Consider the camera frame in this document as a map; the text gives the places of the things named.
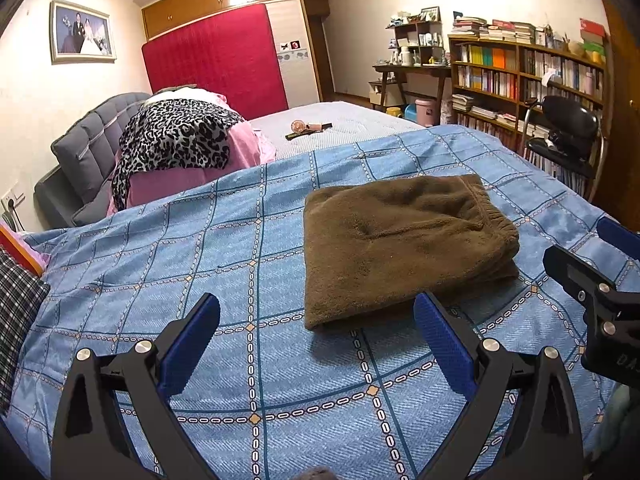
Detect plaid cloth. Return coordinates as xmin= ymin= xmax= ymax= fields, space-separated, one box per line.
xmin=0 ymin=247 xmax=51 ymax=413

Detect brown fleece pants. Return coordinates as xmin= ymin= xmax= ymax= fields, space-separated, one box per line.
xmin=303 ymin=174 xmax=521 ymax=332

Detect dark wooden door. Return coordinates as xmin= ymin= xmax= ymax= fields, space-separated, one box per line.
xmin=304 ymin=0 xmax=336 ymax=103

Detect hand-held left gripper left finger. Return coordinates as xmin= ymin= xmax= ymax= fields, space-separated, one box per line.
xmin=50 ymin=292 xmax=222 ymax=480

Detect blue checked blanket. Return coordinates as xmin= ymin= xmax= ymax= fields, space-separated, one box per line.
xmin=0 ymin=125 xmax=640 ymax=480

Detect brown wooden door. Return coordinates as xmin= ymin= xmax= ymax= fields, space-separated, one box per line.
xmin=602 ymin=0 xmax=640 ymax=241

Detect orange and pink cushion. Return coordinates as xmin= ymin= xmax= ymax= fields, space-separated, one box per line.
xmin=0 ymin=220 xmax=52 ymax=277

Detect leopard print cloth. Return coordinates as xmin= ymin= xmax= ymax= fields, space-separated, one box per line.
xmin=111 ymin=100 xmax=246 ymax=211

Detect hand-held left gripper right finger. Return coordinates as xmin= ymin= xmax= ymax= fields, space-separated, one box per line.
xmin=413 ymin=290 xmax=585 ymax=480

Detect red mattress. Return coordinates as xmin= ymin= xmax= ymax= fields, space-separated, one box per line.
xmin=141 ymin=2 xmax=291 ymax=111

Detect red box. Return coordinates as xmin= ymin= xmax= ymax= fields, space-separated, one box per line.
xmin=580 ymin=18 xmax=608 ymax=44

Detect framed wedding photo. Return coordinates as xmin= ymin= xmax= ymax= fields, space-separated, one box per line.
xmin=49 ymin=0 xmax=117 ymax=65

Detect white wall socket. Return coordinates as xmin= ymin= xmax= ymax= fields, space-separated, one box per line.
xmin=0 ymin=187 xmax=26 ymax=226

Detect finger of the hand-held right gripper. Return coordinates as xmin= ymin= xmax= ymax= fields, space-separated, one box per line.
xmin=543 ymin=244 xmax=618 ymax=311
xmin=596 ymin=216 xmax=640 ymax=263

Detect pink plastic bucket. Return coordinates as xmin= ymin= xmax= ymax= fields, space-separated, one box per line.
xmin=412 ymin=99 xmax=441 ymax=127

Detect grey padded headboard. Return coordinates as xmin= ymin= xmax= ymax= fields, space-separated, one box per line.
xmin=34 ymin=92 xmax=153 ymax=228

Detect grey bed mattress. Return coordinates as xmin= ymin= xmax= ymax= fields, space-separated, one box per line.
xmin=247 ymin=101 xmax=436 ymax=166

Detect wooden desk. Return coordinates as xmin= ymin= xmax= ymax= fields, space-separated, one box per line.
xmin=372 ymin=62 xmax=453 ymax=113

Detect stack of books beside bookshelf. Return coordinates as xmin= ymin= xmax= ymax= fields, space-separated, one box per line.
xmin=450 ymin=93 xmax=501 ymax=122

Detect wooden wardrobe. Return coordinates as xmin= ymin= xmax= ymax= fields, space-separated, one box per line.
xmin=141 ymin=0 xmax=321 ymax=108

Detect pink quilt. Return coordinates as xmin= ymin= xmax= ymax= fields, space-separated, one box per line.
xmin=106 ymin=87 xmax=276 ymax=218

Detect small wooden desktop shelf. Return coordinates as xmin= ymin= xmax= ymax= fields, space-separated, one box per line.
xmin=385 ymin=20 xmax=446 ymax=67

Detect wooden bookshelf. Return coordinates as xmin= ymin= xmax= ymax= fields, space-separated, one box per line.
xmin=446 ymin=35 xmax=613 ymax=196

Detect rows of shelved books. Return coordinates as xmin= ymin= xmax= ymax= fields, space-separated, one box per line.
xmin=452 ymin=42 xmax=606 ymax=191

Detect stack of books atop bookshelf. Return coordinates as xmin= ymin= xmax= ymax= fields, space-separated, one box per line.
xmin=451 ymin=16 xmax=538 ymax=44

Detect black office chair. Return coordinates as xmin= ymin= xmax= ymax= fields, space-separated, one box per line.
xmin=525 ymin=77 xmax=608 ymax=196

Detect white drawer box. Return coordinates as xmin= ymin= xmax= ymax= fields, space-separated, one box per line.
xmin=368 ymin=82 xmax=401 ymax=109

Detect small pink handheld fan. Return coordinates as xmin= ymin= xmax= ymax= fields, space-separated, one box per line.
xmin=291 ymin=119 xmax=326 ymax=137

